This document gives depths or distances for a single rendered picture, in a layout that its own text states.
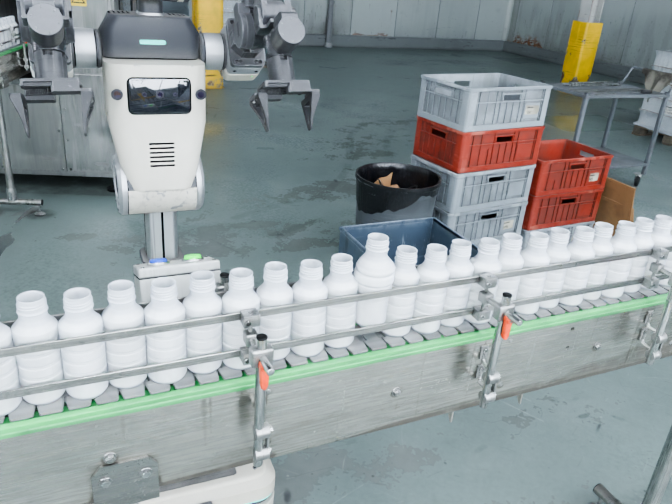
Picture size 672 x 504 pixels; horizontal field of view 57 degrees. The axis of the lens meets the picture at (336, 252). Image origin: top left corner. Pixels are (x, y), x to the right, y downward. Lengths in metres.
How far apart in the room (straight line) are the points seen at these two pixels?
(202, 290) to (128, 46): 0.80
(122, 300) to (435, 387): 0.61
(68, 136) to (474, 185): 2.77
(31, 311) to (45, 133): 3.84
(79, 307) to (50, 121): 3.82
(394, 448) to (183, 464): 1.43
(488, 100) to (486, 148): 0.26
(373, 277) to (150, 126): 0.74
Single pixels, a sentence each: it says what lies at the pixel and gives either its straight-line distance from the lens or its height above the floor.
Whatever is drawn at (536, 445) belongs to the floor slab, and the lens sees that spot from 2.61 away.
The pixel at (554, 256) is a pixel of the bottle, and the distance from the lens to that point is 1.30.
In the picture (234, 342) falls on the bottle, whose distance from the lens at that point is 1.01.
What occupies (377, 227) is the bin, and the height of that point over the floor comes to 0.94.
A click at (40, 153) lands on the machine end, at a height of 0.28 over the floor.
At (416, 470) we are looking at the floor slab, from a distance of 2.37.
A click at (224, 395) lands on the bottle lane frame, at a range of 1.03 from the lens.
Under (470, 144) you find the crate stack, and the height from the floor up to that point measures 0.82.
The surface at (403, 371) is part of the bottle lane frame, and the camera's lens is 1.16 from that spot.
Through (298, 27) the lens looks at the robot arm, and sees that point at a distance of 1.33.
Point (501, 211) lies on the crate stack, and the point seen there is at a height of 0.40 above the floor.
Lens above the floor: 1.61
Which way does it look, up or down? 25 degrees down
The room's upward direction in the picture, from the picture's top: 5 degrees clockwise
